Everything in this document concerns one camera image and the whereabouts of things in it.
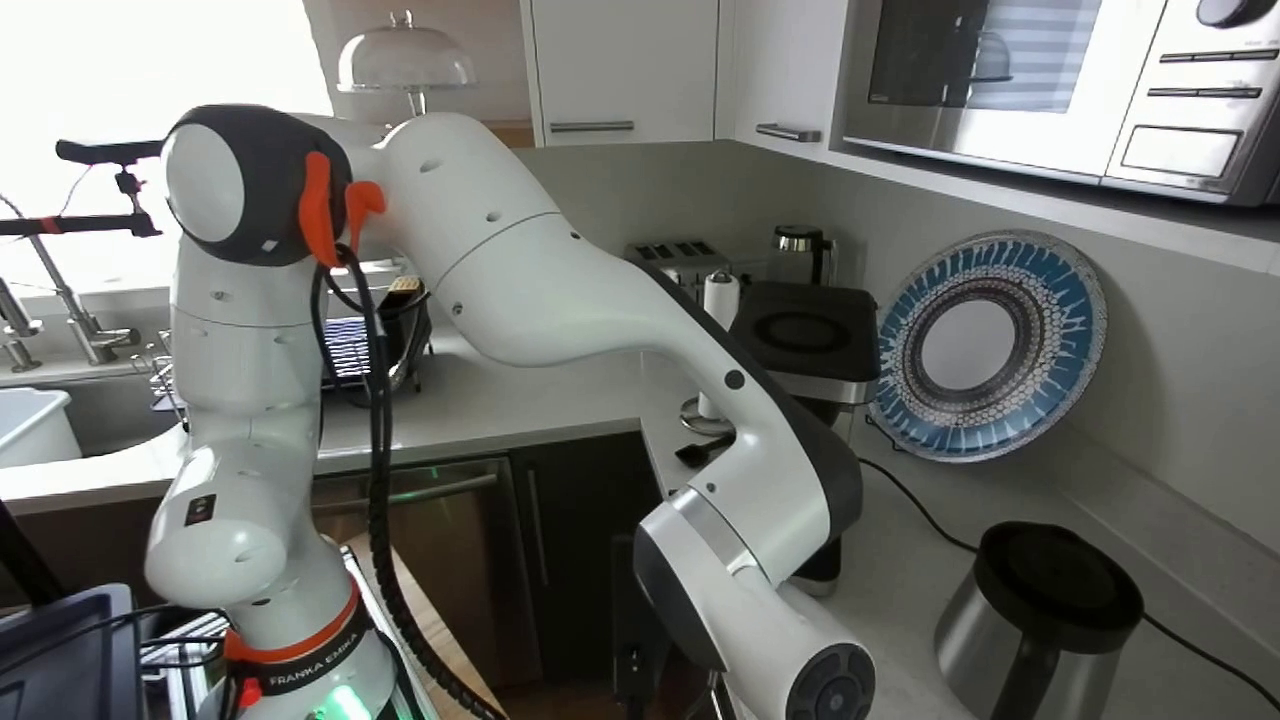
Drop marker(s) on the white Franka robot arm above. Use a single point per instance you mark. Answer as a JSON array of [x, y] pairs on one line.
[[265, 200]]

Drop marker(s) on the black silver coffee maker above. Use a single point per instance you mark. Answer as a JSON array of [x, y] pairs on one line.
[[814, 342]]

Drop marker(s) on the white paper towel roll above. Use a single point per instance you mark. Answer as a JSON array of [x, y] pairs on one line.
[[722, 299]]

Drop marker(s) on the stainless steel toaster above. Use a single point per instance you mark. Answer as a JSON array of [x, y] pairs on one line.
[[682, 271]]

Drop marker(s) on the steel electric kettle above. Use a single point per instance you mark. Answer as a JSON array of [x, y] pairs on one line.
[[801, 255]]

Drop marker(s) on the dark lower drawer cabinet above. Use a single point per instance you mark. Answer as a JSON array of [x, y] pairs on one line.
[[524, 559]]

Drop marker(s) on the white upper cabinet door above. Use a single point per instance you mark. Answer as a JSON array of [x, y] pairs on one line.
[[622, 68]]

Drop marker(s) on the blue white decorative plate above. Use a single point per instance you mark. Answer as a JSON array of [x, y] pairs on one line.
[[984, 346]]

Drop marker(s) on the steel thermal carafe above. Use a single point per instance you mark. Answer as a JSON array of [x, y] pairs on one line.
[[1039, 624]]

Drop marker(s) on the stainless steel microwave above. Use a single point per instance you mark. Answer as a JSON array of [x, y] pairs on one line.
[[1166, 98]]

